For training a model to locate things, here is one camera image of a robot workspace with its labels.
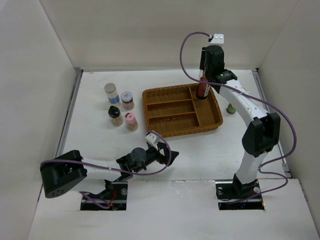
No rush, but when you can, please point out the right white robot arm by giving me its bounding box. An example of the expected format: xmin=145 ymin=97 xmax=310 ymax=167
xmin=200 ymin=45 xmax=281 ymax=200

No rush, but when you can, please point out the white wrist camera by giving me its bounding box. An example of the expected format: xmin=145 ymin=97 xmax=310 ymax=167
xmin=145 ymin=132 xmax=160 ymax=149
xmin=208 ymin=33 xmax=225 ymax=46

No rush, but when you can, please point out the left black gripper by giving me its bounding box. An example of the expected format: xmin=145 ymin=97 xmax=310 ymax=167
xmin=133 ymin=142 xmax=178 ymax=173

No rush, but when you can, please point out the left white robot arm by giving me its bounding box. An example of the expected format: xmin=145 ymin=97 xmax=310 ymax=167
xmin=39 ymin=142 xmax=179 ymax=200

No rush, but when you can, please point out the black-cap spice shaker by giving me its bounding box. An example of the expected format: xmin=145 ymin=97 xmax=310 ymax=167
xmin=108 ymin=105 xmax=123 ymax=127

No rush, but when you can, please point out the silver-lid blue-label jar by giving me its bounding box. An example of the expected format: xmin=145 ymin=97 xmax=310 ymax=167
xmin=104 ymin=83 xmax=120 ymax=105

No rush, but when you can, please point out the tall red-label sauce bottle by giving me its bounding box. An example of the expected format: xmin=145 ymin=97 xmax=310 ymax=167
xmin=196 ymin=70 xmax=210 ymax=100

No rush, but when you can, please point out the purple cable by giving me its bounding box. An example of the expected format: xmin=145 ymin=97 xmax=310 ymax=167
xmin=39 ymin=130 xmax=173 ymax=177
xmin=180 ymin=31 xmax=298 ymax=205

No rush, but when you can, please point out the brown wicker divided tray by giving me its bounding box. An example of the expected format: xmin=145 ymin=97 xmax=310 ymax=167
xmin=142 ymin=83 xmax=223 ymax=138

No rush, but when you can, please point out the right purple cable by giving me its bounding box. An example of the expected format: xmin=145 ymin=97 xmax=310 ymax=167
xmin=180 ymin=31 xmax=298 ymax=205

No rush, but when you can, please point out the green-label yellow-cap sauce bottle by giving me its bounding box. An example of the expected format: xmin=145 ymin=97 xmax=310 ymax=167
xmin=226 ymin=103 xmax=236 ymax=114

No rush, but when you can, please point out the pink-cap spice shaker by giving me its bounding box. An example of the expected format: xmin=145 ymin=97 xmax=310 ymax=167
xmin=125 ymin=112 xmax=138 ymax=132

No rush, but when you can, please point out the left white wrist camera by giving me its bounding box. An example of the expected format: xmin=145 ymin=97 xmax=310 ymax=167
xmin=145 ymin=132 xmax=160 ymax=149

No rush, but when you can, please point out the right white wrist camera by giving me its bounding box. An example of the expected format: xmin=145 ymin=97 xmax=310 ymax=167
xmin=208 ymin=33 xmax=225 ymax=46

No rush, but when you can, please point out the red-white-lid spice jar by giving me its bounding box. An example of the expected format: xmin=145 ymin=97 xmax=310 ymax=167
xmin=120 ymin=91 xmax=134 ymax=111

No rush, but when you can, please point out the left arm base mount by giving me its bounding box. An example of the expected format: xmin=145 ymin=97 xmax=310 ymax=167
xmin=80 ymin=180 xmax=128 ymax=211

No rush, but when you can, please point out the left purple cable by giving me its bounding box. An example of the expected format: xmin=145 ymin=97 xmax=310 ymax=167
xmin=39 ymin=130 xmax=173 ymax=177

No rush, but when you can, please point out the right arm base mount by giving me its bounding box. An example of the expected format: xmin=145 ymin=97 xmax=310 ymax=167
xmin=215 ymin=180 xmax=265 ymax=211

